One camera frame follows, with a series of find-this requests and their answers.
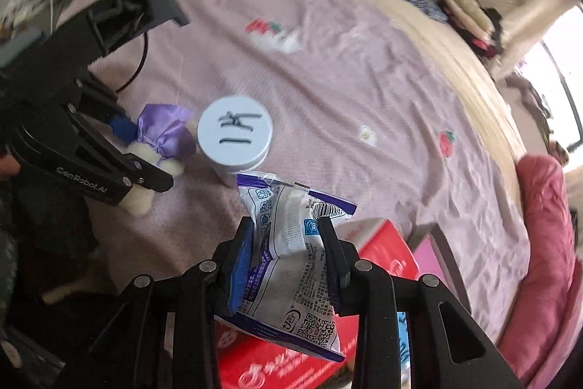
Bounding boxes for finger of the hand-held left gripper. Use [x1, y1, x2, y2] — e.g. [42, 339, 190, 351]
[68, 107, 175, 193]
[82, 72, 137, 143]

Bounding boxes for red tissue box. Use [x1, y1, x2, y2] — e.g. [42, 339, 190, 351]
[214, 218, 422, 389]

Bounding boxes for white purple plastic packet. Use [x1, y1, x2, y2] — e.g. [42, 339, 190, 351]
[214, 171, 357, 363]

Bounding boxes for cream plush toy purple bow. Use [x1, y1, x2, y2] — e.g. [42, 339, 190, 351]
[121, 103, 196, 215]

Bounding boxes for lilac strawberry print blanket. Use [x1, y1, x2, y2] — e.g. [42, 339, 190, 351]
[55, 0, 533, 344]

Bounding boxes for clothes on window sill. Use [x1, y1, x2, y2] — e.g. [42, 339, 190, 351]
[505, 70, 552, 121]

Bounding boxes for shallow box with pink inside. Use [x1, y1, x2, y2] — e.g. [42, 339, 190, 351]
[395, 222, 473, 389]

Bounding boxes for pile of dark clothes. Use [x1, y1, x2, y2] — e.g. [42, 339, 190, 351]
[474, 6, 506, 57]

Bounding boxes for stack of folded clothes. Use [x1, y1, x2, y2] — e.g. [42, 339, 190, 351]
[439, 0, 493, 34]

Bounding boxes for dark blue patterned cloth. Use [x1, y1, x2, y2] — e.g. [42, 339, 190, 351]
[401, 0, 449, 23]

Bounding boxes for window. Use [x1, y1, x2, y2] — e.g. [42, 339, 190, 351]
[537, 6, 583, 144]

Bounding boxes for white jar with lid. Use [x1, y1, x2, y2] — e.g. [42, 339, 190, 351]
[197, 95, 275, 187]

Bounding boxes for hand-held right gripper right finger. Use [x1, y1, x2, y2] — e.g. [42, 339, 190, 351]
[316, 216, 524, 389]

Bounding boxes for cream curtain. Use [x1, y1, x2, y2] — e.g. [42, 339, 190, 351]
[494, 0, 583, 80]

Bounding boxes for pink quilt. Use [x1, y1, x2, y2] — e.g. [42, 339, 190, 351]
[496, 154, 583, 389]

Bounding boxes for beige bed sheet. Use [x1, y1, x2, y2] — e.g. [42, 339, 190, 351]
[351, 0, 529, 171]

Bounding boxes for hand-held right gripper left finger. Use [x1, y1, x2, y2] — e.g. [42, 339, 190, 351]
[59, 218, 256, 389]

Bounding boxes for black cable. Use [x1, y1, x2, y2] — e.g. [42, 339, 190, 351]
[114, 31, 149, 93]

